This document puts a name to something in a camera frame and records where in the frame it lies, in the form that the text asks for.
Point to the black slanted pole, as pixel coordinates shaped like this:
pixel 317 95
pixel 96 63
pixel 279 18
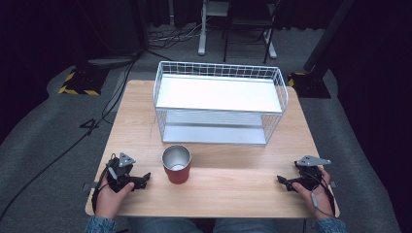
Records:
pixel 327 34

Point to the person's right hand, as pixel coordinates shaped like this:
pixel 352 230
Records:
pixel 315 197

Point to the person's left hand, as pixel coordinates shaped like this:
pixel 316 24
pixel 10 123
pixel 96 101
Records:
pixel 111 198

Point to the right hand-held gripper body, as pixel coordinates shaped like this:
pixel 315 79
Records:
pixel 308 173

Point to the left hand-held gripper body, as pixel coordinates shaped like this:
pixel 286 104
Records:
pixel 120 173

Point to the black stand base hazard tape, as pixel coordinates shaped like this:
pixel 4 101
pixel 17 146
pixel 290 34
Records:
pixel 307 84
pixel 83 81

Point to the white metal stand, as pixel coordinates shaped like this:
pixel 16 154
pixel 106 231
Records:
pixel 210 29

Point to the black metal chair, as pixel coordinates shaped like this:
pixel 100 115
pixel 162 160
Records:
pixel 249 29

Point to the red metal cup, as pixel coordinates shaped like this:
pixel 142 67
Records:
pixel 176 164

